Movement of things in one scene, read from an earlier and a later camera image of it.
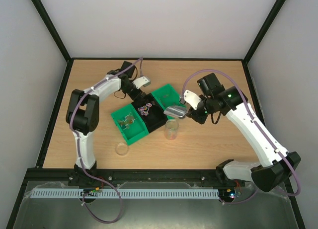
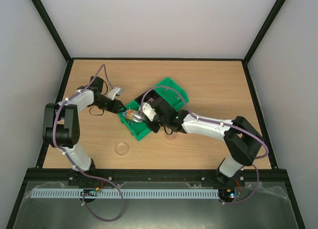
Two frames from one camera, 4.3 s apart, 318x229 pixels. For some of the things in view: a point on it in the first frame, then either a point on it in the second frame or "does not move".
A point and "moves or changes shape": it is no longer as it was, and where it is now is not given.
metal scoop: [176, 111] moves or changes shape
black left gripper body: [135, 96] → [107, 106]
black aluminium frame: [115, 176] does not move
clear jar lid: [121, 149] does not move
